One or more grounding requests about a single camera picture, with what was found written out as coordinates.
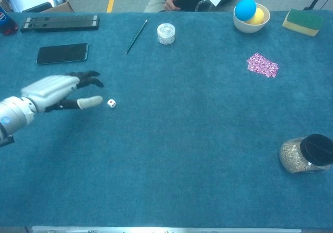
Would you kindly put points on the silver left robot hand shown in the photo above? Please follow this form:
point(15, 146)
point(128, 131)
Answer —
point(52, 91)

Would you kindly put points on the white die with red pips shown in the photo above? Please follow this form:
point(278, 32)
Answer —
point(111, 103)

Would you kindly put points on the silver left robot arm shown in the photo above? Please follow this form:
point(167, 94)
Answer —
point(14, 116)

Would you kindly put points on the black smartphone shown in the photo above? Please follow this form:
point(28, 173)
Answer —
point(62, 53)

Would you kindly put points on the black rectangular case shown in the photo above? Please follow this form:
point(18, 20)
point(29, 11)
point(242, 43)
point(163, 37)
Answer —
point(59, 24)

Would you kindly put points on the Pepsi cola bottle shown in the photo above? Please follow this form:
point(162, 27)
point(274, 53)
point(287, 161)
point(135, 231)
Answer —
point(6, 22)

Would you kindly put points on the green pencil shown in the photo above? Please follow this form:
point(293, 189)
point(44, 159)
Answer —
point(136, 36)

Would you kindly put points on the teal table cloth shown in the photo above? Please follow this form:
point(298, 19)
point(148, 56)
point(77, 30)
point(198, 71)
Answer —
point(166, 139)

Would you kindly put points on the white round tin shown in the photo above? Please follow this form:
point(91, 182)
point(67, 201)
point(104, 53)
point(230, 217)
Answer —
point(166, 34)

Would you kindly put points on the white ceramic bowl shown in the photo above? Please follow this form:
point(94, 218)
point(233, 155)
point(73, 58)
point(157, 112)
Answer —
point(249, 26)

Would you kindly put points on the blue ball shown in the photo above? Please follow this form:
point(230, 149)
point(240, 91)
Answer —
point(245, 8)

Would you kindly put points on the pink patterned card pack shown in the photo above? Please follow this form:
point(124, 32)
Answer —
point(262, 65)

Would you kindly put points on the yellow ball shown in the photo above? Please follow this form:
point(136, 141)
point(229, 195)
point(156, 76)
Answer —
point(257, 17)

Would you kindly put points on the yellow green sponge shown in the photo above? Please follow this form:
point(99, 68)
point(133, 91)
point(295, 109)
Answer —
point(303, 22)

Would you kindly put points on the glass jar with black lid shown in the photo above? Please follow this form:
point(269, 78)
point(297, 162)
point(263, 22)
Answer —
point(304, 155)

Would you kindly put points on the silver metal table rail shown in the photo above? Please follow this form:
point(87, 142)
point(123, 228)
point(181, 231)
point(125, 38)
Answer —
point(166, 230)

